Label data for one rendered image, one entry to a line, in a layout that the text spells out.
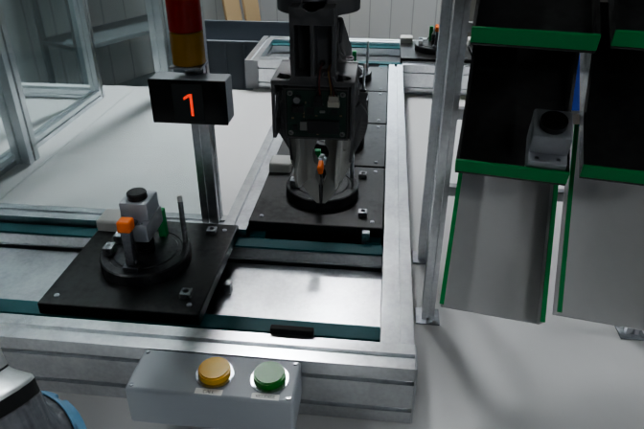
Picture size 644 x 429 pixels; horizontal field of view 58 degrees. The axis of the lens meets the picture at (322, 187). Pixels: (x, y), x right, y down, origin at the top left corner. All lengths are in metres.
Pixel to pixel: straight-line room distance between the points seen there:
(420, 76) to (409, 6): 3.03
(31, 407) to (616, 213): 0.75
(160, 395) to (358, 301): 0.34
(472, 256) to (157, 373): 0.45
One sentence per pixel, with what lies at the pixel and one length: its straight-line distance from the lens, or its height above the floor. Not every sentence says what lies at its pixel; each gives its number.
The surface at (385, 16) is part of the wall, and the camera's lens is 5.12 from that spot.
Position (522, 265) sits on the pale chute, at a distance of 0.85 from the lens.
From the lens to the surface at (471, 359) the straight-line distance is 0.96.
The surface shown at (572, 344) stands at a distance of 1.03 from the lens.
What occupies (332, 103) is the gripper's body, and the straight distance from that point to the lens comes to 0.49.
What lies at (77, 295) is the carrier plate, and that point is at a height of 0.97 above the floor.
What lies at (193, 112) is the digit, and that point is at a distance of 0.93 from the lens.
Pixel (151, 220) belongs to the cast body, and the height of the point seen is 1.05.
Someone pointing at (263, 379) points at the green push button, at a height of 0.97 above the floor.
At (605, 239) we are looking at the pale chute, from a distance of 0.90.
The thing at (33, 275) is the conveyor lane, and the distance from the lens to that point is 1.11.
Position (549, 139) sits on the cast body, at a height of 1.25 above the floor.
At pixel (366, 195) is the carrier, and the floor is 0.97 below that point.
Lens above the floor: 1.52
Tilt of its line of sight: 28 degrees down
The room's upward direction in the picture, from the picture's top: straight up
